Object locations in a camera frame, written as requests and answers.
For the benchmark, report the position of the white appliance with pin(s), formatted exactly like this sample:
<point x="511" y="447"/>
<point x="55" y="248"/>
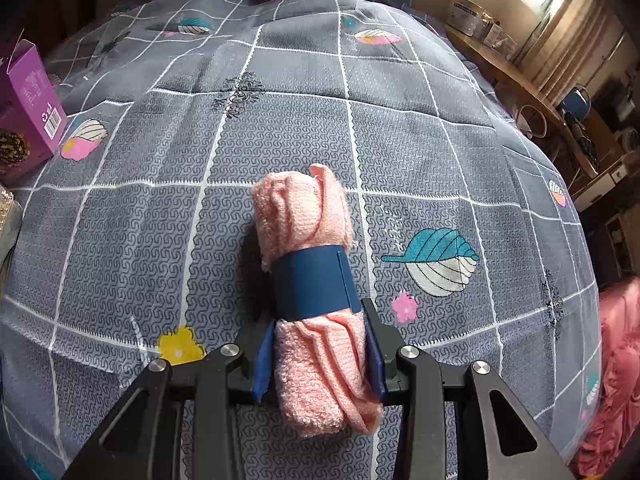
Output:
<point x="465" y="15"/>

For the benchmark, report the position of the purple paper box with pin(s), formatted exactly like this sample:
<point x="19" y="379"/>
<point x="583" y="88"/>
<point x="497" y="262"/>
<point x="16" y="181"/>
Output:
<point x="30" y="95"/>

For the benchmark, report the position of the white cabinet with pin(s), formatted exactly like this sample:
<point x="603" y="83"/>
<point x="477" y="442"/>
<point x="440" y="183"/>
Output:
<point x="600" y="185"/>

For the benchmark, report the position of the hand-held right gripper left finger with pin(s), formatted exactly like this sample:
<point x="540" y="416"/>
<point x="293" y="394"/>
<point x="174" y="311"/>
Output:
<point x="262" y="360"/>

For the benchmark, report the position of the blue folding chair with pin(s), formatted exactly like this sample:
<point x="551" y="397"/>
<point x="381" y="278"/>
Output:
<point x="575" y="102"/>

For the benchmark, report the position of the pink towel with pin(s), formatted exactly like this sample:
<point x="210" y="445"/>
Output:
<point x="300" y="210"/>

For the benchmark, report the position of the wooden desk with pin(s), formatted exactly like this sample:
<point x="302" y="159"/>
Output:
<point x="505" y="70"/>

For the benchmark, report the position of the pink cloth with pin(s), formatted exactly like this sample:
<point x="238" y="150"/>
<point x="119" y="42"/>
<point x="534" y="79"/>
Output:
<point x="620" y="370"/>

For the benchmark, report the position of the pink patterned curtain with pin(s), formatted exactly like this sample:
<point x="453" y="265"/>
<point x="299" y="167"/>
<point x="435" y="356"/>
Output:
<point x="570" y="40"/>

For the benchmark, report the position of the small clear boxes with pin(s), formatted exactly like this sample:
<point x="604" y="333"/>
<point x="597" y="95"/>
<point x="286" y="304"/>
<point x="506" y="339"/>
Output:
<point x="497" y="40"/>

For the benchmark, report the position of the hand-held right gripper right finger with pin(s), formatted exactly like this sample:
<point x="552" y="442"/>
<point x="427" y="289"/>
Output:
<point x="375" y="360"/>

